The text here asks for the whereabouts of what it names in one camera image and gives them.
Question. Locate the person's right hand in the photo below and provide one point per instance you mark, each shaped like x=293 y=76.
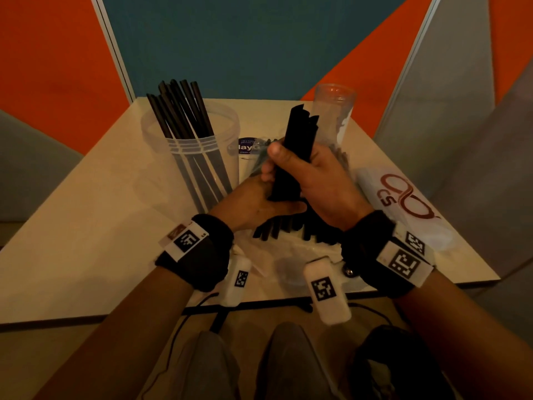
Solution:
x=329 y=187

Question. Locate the loose pile of black straws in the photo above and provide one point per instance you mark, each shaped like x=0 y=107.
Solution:
x=304 y=229

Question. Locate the person's left thumb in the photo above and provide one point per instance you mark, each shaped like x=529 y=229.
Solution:
x=289 y=208

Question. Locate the person's left hand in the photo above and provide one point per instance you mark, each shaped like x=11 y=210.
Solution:
x=243 y=204

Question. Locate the person's left leg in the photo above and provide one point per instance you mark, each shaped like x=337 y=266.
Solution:
x=212 y=366

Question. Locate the black table frame bar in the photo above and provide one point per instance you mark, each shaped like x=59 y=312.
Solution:
x=258 y=306

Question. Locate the clear plastic cup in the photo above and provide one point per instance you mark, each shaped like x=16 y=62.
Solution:
x=335 y=112

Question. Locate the black bag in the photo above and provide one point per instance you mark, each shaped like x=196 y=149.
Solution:
x=395 y=362

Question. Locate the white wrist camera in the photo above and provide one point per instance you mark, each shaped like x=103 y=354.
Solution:
x=327 y=291
x=238 y=281

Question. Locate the person's left forearm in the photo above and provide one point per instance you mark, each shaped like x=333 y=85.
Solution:
x=120 y=341

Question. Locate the clear packet with purple label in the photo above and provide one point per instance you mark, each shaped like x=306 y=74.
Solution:
x=247 y=147

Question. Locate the person's right forearm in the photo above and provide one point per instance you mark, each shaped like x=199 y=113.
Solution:
x=466 y=341

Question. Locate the clear plastic jar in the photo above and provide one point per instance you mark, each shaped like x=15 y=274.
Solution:
x=200 y=162

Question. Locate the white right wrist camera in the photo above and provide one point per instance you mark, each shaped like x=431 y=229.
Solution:
x=327 y=291

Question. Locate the bundle of black straws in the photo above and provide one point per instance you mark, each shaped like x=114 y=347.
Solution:
x=293 y=162

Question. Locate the person's right leg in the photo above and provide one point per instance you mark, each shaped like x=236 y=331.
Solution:
x=291 y=362

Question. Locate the clear plastic sheet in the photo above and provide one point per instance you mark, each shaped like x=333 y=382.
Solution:
x=275 y=256

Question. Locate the person's leg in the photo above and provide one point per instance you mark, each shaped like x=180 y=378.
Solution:
x=212 y=366
x=291 y=362

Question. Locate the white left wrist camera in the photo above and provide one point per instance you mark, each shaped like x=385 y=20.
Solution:
x=238 y=281

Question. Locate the person's right thumb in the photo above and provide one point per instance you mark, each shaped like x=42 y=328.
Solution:
x=285 y=156

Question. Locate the clear bag with red logo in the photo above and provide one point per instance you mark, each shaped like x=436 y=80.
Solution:
x=406 y=199

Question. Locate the long black straws in jar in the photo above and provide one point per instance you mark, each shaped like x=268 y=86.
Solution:
x=187 y=120

